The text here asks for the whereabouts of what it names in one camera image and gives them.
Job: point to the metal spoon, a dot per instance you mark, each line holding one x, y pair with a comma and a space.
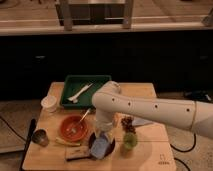
73, 128

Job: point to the green tray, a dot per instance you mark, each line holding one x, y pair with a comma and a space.
74, 83

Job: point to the white cup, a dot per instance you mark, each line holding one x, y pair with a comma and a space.
49, 103

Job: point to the dark purple bowl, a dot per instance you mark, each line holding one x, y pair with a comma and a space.
109, 149

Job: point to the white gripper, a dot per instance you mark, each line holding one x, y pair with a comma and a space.
103, 127

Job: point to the orange bowl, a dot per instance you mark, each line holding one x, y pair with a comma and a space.
67, 123

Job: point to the wooden chair frame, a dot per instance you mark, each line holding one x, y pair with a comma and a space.
94, 12

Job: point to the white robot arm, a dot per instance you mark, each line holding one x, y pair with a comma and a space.
193, 116

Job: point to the blue sponge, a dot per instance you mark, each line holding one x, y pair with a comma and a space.
99, 147

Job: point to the brown grape bunch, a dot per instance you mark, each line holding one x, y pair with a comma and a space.
127, 126

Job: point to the wooden brush block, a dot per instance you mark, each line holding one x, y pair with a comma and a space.
75, 153

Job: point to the dark metal cup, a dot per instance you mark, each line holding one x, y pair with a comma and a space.
40, 137

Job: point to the green cup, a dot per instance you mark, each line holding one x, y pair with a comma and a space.
130, 140

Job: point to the yellow banana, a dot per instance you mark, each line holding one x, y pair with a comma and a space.
63, 142

